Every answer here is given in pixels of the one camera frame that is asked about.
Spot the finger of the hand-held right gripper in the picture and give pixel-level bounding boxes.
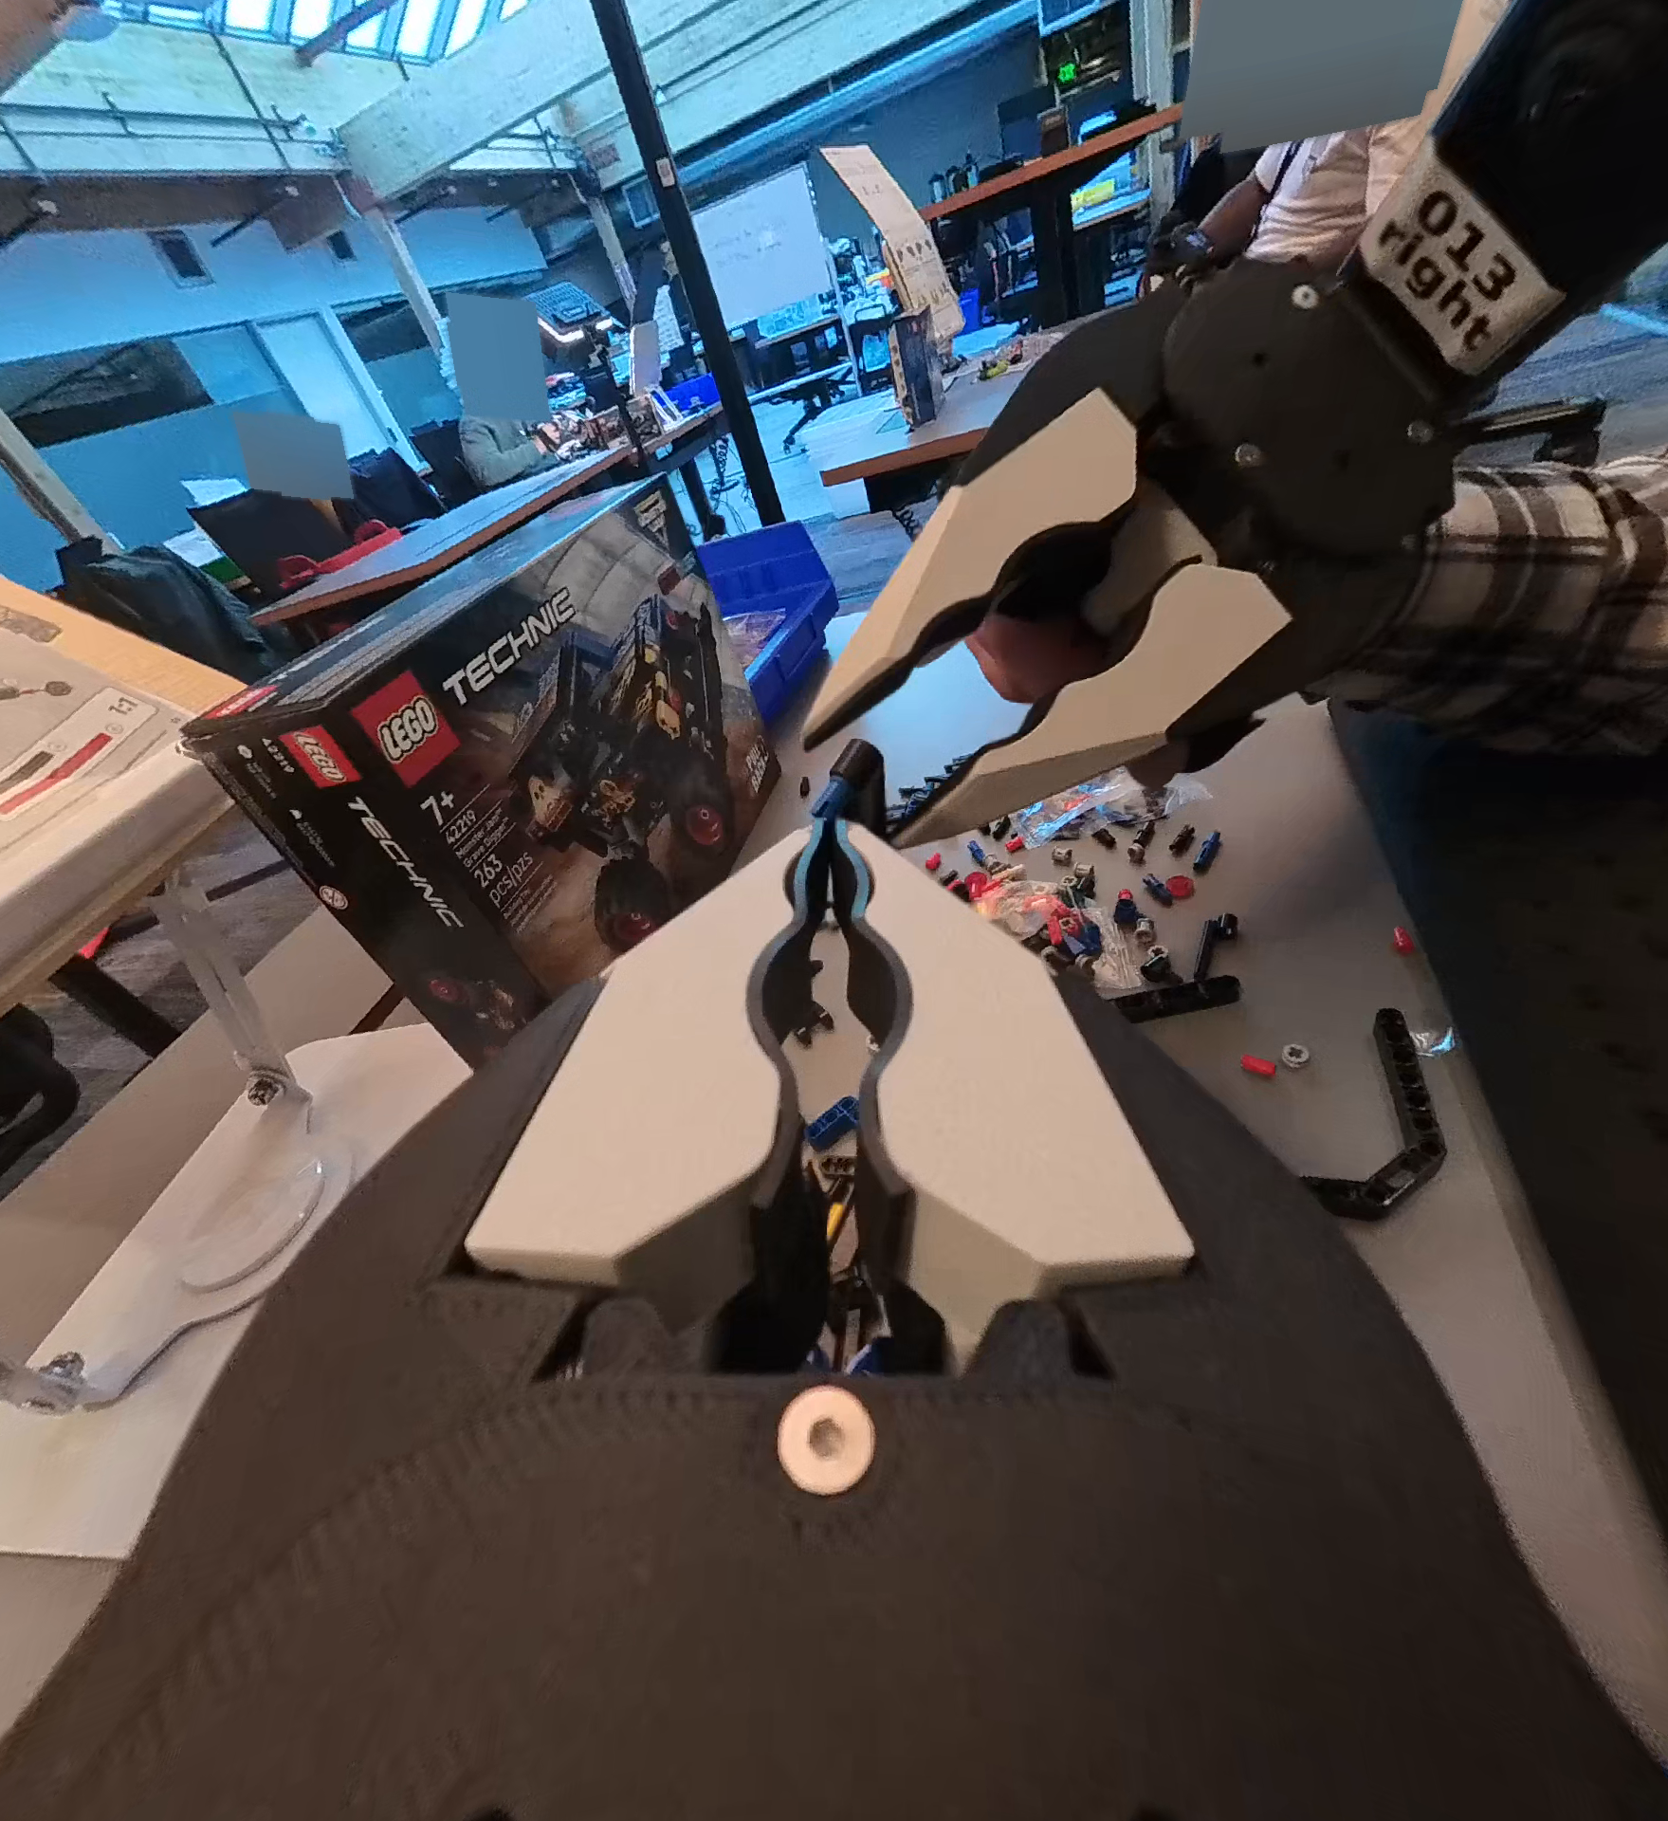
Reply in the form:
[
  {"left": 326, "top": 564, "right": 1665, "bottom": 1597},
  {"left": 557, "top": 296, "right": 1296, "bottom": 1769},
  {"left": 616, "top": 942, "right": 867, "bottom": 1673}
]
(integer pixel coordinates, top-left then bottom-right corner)
[
  {"left": 802, "top": 386, "right": 1221, "bottom": 753},
  {"left": 890, "top": 562, "right": 1296, "bottom": 853}
]

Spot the cardboard sign board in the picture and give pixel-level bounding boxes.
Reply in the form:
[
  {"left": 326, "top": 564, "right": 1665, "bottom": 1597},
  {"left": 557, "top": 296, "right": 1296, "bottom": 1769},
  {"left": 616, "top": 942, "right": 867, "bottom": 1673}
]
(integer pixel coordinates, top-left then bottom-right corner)
[{"left": 817, "top": 141, "right": 967, "bottom": 307}]

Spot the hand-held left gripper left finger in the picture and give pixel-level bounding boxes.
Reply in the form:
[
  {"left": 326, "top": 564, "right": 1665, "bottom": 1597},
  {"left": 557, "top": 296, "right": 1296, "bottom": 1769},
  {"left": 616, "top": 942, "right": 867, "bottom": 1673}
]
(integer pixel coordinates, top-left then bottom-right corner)
[{"left": 463, "top": 828, "right": 810, "bottom": 1331}]

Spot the blue plastic bin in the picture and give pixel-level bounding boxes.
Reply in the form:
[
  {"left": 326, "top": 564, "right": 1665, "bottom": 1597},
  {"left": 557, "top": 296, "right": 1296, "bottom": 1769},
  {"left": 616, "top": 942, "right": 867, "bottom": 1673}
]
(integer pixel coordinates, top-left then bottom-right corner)
[{"left": 699, "top": 518, "right": 842, "bottom": 719}]

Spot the wooden office desk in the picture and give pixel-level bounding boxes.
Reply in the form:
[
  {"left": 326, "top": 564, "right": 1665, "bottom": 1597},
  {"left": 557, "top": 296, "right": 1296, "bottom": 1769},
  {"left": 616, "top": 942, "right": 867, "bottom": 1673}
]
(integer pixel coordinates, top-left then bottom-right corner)
[
  {"left": 819, "top": 319, "right": 1106, "bottom": 491},
  {"left": 251, "top": 405, "right": 729, "bottom": 627}
]

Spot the whiteboard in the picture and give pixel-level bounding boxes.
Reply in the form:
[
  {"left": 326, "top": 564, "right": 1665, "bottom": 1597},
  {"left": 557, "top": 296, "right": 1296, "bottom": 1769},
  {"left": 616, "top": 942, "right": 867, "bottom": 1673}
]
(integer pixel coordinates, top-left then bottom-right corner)
[{"left": 691, "top": 162, "right": 836, "bottom": 328}]

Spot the dark printed toy box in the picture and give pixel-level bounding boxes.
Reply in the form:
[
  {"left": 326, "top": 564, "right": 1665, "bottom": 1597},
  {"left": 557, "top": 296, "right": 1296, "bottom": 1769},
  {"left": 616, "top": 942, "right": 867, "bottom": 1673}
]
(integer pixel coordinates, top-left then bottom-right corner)
[{"left": 182, "top": 468, "right": 785, "bottom": 1069}]

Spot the person's right forearm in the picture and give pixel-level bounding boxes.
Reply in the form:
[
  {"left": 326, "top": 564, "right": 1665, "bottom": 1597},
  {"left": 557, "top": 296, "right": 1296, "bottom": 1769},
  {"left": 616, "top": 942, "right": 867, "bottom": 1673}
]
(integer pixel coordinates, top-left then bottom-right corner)
[{"left": 1311, "top": 434, "right": 1668, "bottom": 763}]

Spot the black backpack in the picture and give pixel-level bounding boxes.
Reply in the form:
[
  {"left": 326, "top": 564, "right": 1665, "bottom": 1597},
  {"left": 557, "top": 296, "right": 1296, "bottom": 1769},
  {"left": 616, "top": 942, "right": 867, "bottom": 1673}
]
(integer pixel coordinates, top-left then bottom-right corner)
[{"left": 58, "top": 547, "right": 274, "bottom": 684}]

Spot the black bent beam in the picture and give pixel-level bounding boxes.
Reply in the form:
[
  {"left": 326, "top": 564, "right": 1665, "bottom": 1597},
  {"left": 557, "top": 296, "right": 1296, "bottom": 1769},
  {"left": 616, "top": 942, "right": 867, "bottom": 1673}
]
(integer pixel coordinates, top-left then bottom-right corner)
[{"left": 1303, "top": 1008, "right": 1450, "bottom": 1222}]

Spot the clear bag of small pieces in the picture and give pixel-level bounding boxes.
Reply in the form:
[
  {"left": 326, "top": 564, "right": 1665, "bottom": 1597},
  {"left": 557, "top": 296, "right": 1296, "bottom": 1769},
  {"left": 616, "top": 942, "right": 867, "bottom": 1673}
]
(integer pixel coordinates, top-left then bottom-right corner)
[{"left": 919, "top": 768, "right": 1213, "bottom": 998}]

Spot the instruction booklet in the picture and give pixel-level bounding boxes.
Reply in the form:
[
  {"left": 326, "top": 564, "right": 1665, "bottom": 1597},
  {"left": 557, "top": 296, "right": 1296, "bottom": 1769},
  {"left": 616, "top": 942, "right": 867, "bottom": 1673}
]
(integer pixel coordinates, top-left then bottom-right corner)
[{"left": 0, "top": 583, "right": 203, "bottom": 912}]

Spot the person's right hand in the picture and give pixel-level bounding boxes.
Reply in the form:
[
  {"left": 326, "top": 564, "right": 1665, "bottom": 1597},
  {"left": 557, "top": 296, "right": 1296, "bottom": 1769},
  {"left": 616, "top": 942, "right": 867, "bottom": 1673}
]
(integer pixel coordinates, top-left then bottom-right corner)
[{"left": 968, "top": 604, "right": 1135, "bottom": 707}]

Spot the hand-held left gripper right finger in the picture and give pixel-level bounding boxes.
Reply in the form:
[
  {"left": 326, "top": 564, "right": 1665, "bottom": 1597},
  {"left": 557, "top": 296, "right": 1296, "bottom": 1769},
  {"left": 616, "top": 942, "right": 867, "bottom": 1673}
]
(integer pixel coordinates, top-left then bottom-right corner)
[{"left": 848, "top": 828, "right": 1198, "bottom": 1331}]

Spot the long black holed beam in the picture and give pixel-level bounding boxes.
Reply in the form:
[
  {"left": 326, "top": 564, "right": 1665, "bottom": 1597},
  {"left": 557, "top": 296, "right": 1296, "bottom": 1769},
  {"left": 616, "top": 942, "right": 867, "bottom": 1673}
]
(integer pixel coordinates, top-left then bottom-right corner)
[{"left": 1112, "top": 973, "right": 1244, "bottom": 1025}]

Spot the black beam piece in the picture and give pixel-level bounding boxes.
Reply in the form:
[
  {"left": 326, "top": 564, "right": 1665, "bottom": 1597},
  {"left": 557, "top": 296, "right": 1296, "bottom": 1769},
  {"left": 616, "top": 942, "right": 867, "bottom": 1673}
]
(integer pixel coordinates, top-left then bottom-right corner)
[{"left": 777, "top": 736, "right": 896, "bottom": 1032}]

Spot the black steel column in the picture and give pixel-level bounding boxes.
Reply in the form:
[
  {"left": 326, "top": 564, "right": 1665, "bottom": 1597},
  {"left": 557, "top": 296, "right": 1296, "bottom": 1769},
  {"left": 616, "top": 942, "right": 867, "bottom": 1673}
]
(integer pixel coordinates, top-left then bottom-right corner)
[{"left": 592, "top": 0, "right": 789, "bottom": 527}]

